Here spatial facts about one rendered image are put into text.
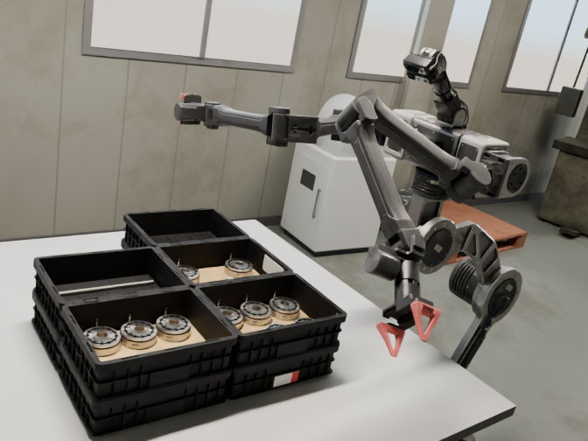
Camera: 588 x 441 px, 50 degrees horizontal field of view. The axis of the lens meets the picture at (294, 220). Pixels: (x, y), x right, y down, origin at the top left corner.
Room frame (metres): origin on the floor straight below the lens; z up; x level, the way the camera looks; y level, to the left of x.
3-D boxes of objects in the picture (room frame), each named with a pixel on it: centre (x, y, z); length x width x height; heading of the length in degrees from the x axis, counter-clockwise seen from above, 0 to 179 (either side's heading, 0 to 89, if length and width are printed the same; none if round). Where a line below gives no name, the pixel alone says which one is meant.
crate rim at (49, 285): (1.72, 0.52, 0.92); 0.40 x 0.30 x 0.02; 129
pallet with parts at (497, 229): (5.35, -1.41, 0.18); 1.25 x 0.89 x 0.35; 131
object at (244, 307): (1.79, 0.06, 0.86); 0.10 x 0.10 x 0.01
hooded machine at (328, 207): (4.61, -0.27, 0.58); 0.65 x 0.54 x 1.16; 131
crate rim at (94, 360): (1.48, 0.33, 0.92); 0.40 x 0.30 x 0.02; 129
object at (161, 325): (1.61, 0.29, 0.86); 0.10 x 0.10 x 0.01
